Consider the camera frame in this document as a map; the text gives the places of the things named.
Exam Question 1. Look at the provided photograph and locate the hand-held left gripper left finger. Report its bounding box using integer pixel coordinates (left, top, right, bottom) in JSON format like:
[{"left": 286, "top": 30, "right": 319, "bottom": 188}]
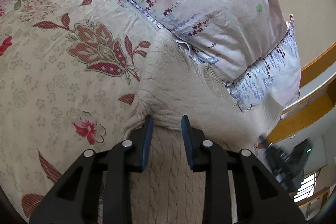
[{"left": 29, "top": 115, "right": 154, "bottom": 224}]

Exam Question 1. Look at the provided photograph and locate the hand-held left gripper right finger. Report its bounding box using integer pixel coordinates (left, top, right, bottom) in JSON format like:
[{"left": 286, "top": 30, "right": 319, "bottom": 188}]
[{"left": 181, "top": 115, "right": 306, "bottom": 224}]

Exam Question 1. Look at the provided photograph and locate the cream cable knit sweater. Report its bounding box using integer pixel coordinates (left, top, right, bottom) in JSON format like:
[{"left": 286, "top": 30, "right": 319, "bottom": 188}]
[{"left": 124, "top": 30, "right": 284, "bottom": 224}]

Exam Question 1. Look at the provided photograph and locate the window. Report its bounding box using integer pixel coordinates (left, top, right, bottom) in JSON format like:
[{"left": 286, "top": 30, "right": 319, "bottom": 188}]
[{"left": 291, "top": 172, "right": 321, "bottom": 202}]

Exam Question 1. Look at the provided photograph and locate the wooden headboard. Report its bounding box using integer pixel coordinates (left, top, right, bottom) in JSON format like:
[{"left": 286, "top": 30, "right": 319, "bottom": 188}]
[{"left": 259, "top": 42, "right": 336, "bottom": 149}]

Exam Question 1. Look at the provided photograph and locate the white pillow with purple print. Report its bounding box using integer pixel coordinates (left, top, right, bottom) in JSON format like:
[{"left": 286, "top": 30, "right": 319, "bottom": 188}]
[{"left": 227, "top": 14, "right": 301, "bottom": 112}]

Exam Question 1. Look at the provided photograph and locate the floral bed quilt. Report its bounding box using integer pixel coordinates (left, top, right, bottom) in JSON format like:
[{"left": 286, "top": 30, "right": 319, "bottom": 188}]
[{"left": 0, "top": 0, "right": 160, "bottom": 220}]

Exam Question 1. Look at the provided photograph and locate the pink floral pillow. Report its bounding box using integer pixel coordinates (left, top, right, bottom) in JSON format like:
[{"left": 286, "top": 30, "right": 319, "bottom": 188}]
[{"left": 67, "top": 0, "right": 289, "bottom": 84}]

